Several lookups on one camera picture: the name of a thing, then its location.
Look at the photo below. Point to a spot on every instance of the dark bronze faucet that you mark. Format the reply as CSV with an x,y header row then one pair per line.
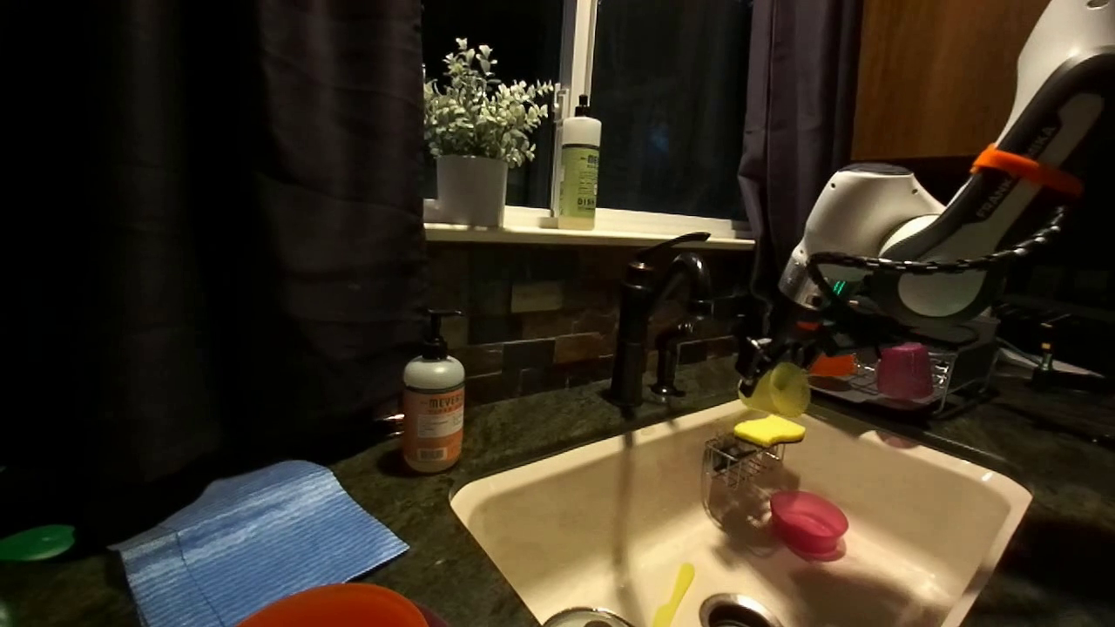
x,y
651,327

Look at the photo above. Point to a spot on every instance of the wide dark curtain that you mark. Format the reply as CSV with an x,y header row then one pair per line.
x,y
209,230

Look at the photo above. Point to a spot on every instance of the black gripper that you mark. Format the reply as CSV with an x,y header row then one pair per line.
x,y
814,331

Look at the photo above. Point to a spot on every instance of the orange plastic cup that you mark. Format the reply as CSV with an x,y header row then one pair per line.
x,y
833,366

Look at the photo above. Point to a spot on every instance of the white sink basin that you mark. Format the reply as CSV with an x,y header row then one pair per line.
x,y
580,524

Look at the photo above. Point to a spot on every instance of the metal sink drain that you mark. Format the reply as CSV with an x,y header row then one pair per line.
x,y
733,611

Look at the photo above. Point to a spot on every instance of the glass pot lid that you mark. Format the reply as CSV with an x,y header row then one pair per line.
x,y
585,617

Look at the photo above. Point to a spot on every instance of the potted plant white pot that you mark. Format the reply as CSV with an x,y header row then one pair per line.
x,y
476,128

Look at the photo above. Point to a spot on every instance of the soap dispenser orange label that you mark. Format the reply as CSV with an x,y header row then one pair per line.
x,y
434,406

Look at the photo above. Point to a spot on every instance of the green dish soap bottle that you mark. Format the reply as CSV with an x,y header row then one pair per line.
x,y
575,162

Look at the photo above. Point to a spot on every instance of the pink plastic bowl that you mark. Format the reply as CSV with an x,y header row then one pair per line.
x,y
810,524

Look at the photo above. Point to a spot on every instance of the narrow dark curtain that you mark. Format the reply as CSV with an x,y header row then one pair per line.
x,y
796,117

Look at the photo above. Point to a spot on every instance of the brown wooden cabinet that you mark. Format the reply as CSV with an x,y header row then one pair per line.
x,y
927,70

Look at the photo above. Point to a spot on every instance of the red plate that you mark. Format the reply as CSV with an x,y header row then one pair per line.
x,y
336,609

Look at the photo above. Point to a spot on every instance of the yellow plastic utensil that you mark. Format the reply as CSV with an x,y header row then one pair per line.
x,y
674,593

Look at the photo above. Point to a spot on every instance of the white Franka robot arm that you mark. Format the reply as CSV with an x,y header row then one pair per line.
x,y
916,230

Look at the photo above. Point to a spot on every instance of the yellow sponge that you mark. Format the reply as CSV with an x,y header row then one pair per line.
x,y
768,430

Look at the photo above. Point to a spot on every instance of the green plastic lid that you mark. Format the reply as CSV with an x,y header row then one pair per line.
x,y
35,540

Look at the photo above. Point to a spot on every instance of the magenta plastic cup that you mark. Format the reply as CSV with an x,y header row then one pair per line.
x,y
903,370

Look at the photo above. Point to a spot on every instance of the blue dish cloth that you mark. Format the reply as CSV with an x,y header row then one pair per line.
x,y
257,540

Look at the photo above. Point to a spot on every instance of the white window sill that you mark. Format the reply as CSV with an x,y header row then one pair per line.
x,y
604,225

